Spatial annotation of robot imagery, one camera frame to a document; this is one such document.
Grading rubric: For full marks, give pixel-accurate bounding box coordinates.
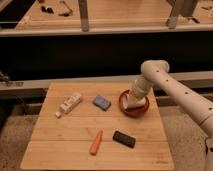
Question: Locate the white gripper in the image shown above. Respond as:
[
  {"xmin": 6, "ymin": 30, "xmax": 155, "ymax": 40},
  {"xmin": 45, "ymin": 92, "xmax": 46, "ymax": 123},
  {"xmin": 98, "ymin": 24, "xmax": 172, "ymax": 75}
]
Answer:
[{"xmin": 123, "ymin": 94, "xmax": 146, "ymax": 109}]

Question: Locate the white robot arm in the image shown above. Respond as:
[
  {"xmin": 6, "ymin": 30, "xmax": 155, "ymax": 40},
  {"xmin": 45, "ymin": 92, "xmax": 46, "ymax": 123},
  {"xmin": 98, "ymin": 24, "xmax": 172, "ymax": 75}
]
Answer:
[{"xmin": 124, "ymin": 60, "xmax": 213, "ymax": 171}]

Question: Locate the red ceramic bowl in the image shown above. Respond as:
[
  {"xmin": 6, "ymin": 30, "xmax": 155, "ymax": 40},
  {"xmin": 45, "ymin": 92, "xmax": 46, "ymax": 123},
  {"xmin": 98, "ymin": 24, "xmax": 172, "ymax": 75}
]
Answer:
[{"xmin": 119, "ymin": 90, "xmax": 149, "ymax": 117}]

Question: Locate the blue sponge block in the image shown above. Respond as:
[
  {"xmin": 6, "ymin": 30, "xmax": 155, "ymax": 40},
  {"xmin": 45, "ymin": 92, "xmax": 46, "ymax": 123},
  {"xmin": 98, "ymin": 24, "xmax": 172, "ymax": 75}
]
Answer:
[{"xmin": 93, "ymin": 96, "xmax": 111, "ymax": 111}]

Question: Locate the black rectangular block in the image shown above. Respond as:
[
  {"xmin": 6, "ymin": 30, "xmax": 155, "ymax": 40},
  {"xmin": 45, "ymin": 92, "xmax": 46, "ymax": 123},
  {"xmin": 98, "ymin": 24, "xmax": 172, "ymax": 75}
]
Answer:
[{"xmin": 113, "ymin": 131, "xmax": 136, "ymax": 148}]

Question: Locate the orange carrot toy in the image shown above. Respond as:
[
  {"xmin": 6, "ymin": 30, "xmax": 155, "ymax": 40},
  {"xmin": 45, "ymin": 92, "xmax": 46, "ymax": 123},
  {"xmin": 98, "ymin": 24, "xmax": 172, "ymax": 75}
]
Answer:
[{"xmin": 89, "ymin": 130, "xmax": 103, "ymax": 155}]

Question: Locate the black tool on back table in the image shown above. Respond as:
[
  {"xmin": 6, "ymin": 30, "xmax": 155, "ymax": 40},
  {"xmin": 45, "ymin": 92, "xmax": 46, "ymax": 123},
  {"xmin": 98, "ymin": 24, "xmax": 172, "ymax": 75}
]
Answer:
[{"xmin": 58, "ymin": 0, "xmax": 73, "ymax": 17}]

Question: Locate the dark small object back table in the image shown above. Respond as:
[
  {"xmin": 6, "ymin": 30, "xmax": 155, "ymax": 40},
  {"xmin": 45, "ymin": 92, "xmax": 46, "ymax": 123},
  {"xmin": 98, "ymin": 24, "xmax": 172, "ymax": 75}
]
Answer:
[{"xmin": 41, "ymin": 6, "xmax": 54, "ymax": 14}]

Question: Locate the metal clamp at left edge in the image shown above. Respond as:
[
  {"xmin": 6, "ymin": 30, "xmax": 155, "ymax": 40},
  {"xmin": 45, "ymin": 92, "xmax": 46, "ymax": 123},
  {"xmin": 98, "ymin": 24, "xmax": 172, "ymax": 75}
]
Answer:
[{"xmin": 0, "ymin": 70, "xmax": 24, "ymax": 87}]

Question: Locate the grey metal bracket leg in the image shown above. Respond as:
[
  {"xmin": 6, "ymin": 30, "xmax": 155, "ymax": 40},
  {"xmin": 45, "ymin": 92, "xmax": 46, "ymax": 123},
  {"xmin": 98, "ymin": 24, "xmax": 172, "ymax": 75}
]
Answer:
[{"xmin": 166, "ymin": 0, "xmax": 198, "ymax": 29}]

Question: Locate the grey metal post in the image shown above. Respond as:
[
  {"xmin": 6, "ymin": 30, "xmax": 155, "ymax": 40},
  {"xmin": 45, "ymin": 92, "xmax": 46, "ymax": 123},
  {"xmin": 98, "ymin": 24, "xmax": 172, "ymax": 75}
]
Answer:
[{"xmin": 78, "ymin": 0, "xmax": 89, "ymax": 32}]

